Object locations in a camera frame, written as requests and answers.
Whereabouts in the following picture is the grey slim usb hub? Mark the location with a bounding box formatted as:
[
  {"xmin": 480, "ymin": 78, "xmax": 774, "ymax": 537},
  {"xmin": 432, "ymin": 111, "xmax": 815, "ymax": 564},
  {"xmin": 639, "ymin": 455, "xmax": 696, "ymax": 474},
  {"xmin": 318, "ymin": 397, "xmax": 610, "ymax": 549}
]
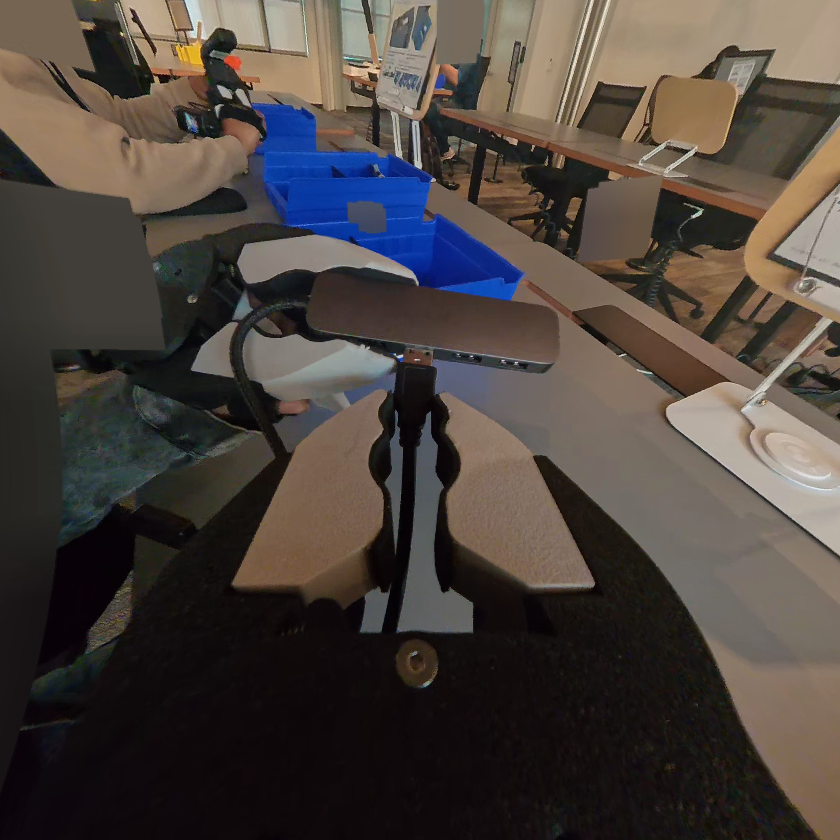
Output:
[{"xmin": 306, "ymin": 269, "xmax": 561, "ymax": 375}]

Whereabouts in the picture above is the blue plastic bin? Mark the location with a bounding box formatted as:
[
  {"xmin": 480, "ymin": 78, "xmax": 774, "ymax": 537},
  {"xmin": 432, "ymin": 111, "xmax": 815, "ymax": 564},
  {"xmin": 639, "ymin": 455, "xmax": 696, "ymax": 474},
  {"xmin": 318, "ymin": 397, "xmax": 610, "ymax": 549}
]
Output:
[
  {"xmin": 263, "ymin": 151, "xmax": 434, "ymax": 227},
  {"xmin": 296, "ymin": 214, "xmax": 523, "ymax": 300},
  {"xmin": 256, "ymin": 103, "xmax": 320, "ymax": 156}
]

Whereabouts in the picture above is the white document stand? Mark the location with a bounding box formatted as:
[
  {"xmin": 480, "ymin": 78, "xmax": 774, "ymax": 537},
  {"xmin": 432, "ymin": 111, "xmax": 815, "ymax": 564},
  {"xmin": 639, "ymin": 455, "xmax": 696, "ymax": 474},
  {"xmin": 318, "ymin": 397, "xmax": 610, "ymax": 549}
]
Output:
[{"xmin": 666, "ymin": 315, "xmax": 840, "ymax": 559}]

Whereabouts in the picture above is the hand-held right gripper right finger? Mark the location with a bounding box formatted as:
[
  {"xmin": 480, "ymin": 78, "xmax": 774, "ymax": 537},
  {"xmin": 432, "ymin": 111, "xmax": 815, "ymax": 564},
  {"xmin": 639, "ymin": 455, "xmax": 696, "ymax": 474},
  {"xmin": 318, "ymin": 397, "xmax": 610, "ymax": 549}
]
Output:
[{"xmin": 431, "ymin": 392, "xmax": 597, "ymax": 605}]

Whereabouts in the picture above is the black usb cable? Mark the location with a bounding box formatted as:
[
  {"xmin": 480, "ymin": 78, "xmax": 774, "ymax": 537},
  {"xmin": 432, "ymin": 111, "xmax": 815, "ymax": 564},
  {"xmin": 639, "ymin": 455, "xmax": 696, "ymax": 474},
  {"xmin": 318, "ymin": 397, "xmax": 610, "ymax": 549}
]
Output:
[{"xmin": 381, "ymin": 346, "xmax": 441, "ymax": 635}]

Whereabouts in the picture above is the black braided hub cable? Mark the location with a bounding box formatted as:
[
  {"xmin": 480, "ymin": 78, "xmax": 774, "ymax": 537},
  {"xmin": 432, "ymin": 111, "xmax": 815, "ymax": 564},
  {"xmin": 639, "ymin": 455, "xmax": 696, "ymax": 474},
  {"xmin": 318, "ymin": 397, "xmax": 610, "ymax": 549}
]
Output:
[{"xmin": 230, "ymin": 300, "xmax": 316, "ymax": 458}]

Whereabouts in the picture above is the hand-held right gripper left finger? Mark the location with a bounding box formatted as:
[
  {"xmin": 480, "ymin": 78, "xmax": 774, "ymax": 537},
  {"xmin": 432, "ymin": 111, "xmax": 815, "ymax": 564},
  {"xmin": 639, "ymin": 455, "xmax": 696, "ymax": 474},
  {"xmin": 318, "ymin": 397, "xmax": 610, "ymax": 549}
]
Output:
[{"xmin": 233, "ymin": 390, "xmax": 397, "ymax": 607}]

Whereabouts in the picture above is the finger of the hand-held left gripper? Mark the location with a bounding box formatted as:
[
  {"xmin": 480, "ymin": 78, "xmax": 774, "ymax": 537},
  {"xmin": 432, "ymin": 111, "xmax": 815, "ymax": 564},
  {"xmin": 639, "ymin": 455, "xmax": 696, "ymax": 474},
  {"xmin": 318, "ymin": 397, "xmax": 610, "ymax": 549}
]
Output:
[
  {"xmin": 188, "ymin": 322, "xmax": 397, "ymax": 412},
  {"xmin": 234, "ymin": 237, "xmax": 421, "ymax": 290}
]

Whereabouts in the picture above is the wooden office desk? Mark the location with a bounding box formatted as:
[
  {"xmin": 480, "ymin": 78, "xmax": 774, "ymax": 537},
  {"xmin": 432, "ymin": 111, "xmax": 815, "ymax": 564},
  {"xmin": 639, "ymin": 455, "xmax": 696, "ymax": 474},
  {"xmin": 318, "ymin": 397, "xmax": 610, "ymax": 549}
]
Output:
[{"xmin": 440, "ymin": 105, "xmax": 788, "ymax": 220}]

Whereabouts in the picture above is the instruction sheet on stand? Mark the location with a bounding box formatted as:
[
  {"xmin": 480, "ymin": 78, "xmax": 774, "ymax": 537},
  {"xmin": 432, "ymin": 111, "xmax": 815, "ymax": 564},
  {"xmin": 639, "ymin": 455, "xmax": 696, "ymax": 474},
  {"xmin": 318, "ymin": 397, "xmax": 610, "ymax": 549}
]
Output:
[
  {"xmin": 745, "ymin": 119, "xmax": 840, "ymax": 322},
  {"xmin": 640, "ymin": 77, "xmax": 740, "ymax": 178}
]

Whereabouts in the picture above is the person's left hand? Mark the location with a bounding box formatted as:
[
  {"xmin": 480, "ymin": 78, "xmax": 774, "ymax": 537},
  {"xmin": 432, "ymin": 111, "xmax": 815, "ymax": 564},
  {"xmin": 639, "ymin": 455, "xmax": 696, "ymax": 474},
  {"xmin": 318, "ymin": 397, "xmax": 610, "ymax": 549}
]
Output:
[{"xmin": 208, "ymin": 392, "xmax": 312, "ymax": 429}]

